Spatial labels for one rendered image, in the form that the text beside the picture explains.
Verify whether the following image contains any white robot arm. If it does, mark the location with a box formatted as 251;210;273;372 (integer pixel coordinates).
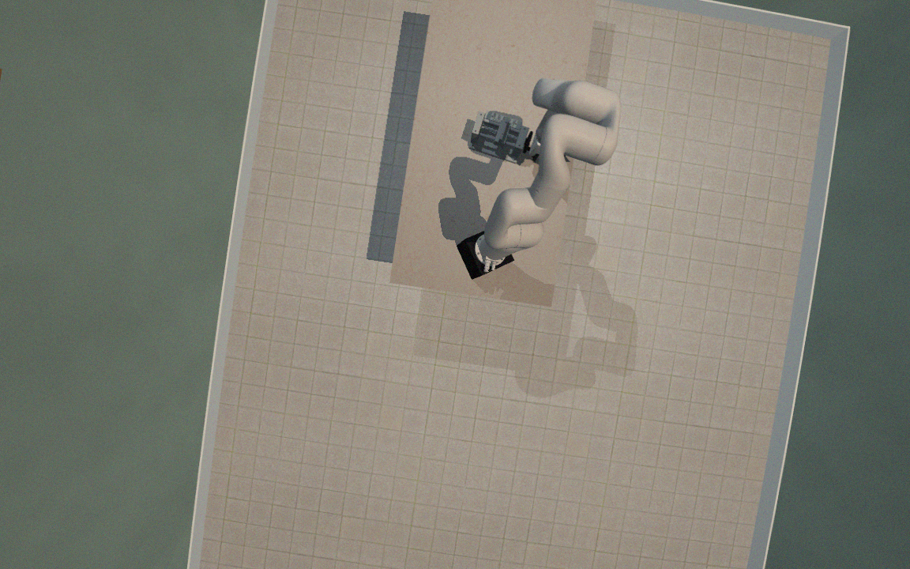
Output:
475;78;621;273

